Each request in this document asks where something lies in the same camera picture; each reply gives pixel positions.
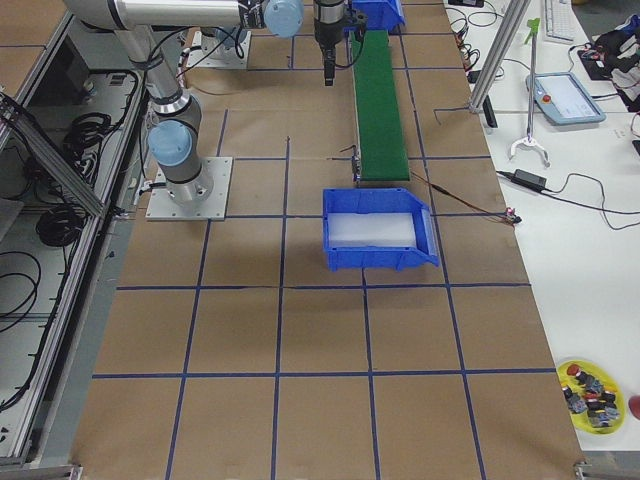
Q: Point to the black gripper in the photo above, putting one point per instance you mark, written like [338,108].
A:
[327,28]

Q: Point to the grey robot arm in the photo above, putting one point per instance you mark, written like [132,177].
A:
[231,79]

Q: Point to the yellow plate of buttons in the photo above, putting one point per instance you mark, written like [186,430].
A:
[594,400]

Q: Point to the left blue plastic bin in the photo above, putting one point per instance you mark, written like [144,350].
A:
[384,15]

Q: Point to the blue plastic bin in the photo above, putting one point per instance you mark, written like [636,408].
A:
[380,200]
[384,15]

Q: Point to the green conveyor belt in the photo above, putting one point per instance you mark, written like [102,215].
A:
[381,154]

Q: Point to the right blue plastic bin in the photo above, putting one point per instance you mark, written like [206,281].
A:
[380,200]

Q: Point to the white foam pad right bin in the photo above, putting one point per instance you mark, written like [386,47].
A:
[371,230]

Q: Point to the reacher grabber tool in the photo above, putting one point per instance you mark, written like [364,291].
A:
[528,141]

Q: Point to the black power adapter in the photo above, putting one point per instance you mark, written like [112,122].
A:
[529,180]

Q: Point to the teach pendant tablet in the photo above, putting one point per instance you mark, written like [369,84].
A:
[564,101]

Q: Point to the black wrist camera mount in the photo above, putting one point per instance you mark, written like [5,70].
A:
[356,23]

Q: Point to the aluminium frame post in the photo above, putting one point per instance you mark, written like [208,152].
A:
[511,21]

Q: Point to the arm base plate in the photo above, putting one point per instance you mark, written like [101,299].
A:
[203,198]

